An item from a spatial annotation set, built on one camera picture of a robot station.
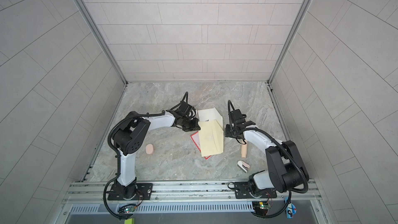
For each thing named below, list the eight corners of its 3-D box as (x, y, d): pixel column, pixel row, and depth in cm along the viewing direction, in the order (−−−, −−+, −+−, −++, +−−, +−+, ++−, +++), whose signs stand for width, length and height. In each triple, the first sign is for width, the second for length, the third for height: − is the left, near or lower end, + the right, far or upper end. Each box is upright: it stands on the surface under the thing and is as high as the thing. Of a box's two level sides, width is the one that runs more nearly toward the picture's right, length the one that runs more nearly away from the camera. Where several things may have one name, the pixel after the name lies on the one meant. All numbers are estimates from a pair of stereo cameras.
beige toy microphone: (240, 157, 83) (241, 155, 81) (241, 143, 89) (242, 141, 87) (245, 158, 83) (246, 156, 81) (246, 144, 88) (247, 142, 86)
